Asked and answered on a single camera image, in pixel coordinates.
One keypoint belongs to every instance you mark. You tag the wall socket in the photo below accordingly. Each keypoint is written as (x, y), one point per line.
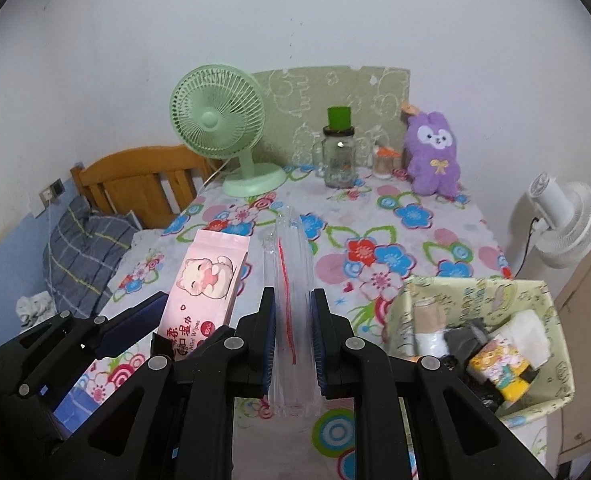
(52, 192)

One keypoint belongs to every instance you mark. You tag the wooden chair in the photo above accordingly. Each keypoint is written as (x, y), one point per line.
(140, 180)

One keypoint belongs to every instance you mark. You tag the beige door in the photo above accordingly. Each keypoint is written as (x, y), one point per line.
(590, 310)

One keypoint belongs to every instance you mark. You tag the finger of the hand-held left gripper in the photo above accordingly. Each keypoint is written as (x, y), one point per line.
(156, 351)
(135, 317)

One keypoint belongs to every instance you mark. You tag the yellow printed storage box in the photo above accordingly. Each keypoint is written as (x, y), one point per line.
(475, 295)

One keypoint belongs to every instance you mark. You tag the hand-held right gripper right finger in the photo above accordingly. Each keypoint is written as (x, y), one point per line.
(319, 340)

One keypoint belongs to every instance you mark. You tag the purple plush bunny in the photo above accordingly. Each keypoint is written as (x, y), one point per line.
(433, 170)

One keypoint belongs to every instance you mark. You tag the clear glass mug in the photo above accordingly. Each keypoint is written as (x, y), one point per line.
(318, 160)

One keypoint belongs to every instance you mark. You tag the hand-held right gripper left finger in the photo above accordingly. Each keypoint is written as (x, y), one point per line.
(269, 340)

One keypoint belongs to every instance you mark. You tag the clear plastic zip bag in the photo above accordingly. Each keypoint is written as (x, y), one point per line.
(295, 270)

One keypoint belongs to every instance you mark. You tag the small jar with orange lid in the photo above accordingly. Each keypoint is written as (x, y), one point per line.
(384, 167)

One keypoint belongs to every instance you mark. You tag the green desk fan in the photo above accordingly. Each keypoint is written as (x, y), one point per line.
(215, 120)

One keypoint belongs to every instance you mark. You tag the yellow snack packet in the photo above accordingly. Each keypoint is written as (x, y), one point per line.
(495, 362)

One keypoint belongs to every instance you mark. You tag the white crumpled cloth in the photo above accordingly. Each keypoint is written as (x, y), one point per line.
(32, 307)

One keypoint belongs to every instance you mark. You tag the glass jar with green lid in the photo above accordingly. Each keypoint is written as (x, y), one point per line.
(340, 165)

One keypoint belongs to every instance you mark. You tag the white standing fan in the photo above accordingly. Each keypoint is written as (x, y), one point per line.
(570, 230)

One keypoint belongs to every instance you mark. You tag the pink wet wipes pack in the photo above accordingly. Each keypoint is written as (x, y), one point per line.
(205, 280)

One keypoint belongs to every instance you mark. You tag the green printed board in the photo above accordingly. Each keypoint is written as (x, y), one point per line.
(300, 100)

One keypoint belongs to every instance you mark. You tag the grey sock bundle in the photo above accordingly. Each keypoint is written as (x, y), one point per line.
(463, 342)

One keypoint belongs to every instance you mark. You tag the grey plaid blanket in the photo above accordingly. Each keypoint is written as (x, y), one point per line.
(85, 255)

